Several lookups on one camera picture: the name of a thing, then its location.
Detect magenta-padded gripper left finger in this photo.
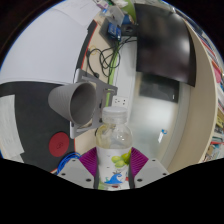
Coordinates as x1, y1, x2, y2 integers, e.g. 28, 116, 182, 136
56, 147, 99, 190

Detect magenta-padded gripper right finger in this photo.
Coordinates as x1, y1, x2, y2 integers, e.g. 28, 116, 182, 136
129, 147, 171, 190

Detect clear plastic water bottle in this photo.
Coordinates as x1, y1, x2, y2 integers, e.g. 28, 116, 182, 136
95, 105, 134, 191

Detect blue sticker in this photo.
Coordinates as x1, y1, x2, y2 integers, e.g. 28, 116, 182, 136
157, 129, 168, 144

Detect grey ribbed cup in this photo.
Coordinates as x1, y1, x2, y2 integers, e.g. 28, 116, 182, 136
47, 81, 98, 126

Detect black desk mat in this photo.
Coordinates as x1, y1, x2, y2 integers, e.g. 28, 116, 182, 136
0, 19, 99, 174

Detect small printed paper slip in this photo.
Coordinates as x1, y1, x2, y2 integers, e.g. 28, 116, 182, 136
0, 94, 26, 164

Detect large white paper sheet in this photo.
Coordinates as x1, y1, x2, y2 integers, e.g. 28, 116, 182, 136
54, 0, 101, 26
0, 6, 91, 86

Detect black computer monitor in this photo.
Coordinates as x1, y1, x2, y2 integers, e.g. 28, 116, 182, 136
133, 3, 198, 88

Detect small blue box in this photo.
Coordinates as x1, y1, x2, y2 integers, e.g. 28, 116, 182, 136
106, 22, 123, 42

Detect white wall socket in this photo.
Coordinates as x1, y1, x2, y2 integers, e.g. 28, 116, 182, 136
112, 95, 129, 108

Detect tangled black cables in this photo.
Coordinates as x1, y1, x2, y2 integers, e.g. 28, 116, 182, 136
85, 34, 139, 79

